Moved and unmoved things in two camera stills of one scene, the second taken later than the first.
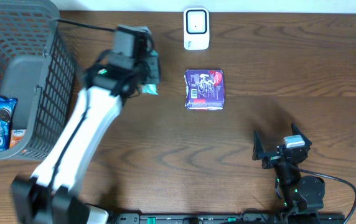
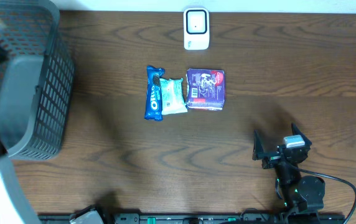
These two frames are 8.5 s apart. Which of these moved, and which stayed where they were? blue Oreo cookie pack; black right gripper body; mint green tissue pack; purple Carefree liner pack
Moved: mint green tissue pack; blue Oreo cookie pack
Stayed: purple Carefree liner pack; black right gripper body
